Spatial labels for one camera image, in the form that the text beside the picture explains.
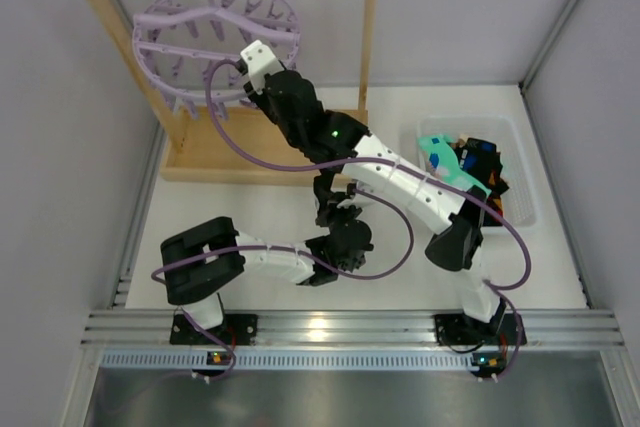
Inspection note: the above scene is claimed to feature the green white sock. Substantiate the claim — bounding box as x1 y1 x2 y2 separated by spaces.
417 134 490 198

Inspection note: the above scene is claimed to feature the lilac round clip hanger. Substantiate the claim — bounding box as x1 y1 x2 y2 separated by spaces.
132 0 301 118

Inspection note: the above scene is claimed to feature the argyle red orange sock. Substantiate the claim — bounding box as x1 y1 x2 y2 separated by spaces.
484 169 510 216

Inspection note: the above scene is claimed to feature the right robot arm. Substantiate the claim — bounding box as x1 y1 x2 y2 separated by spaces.
244 67 506 335

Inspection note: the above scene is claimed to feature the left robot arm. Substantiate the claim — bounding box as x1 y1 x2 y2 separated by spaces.
152 182 373 330

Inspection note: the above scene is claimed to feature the wooden hanger rack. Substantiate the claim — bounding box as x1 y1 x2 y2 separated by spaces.
87 0 375 185

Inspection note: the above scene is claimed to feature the brown striped sock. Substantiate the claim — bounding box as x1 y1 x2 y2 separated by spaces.
451 135 469 147

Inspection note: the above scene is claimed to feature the white plastic basket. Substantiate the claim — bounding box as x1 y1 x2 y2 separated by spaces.
415 114 539 232

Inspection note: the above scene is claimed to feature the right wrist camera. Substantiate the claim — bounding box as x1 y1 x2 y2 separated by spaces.
240 40 285 94

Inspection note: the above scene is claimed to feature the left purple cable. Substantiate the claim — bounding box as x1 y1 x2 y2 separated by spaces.
149 185 415 383

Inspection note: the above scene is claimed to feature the aluminium mounting rail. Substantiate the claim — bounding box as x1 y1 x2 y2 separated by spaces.
81 275 624 351

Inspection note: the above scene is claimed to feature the white slotted cable duct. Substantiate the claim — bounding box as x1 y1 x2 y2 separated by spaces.
99 350 506 373

